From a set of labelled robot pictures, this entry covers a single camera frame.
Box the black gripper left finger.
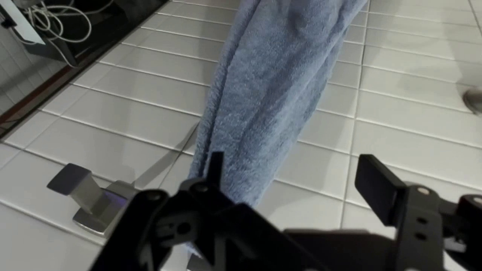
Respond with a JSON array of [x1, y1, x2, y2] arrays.
[[91, 151, 327, 271]]

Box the white cables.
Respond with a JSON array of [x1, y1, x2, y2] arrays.
[[20, 0, 118, 67]]

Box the blue towel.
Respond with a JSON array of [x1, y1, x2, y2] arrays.
[[190, 0, 368, 204]]

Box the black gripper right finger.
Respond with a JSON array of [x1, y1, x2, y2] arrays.
[[356, 153, 482, 271]]

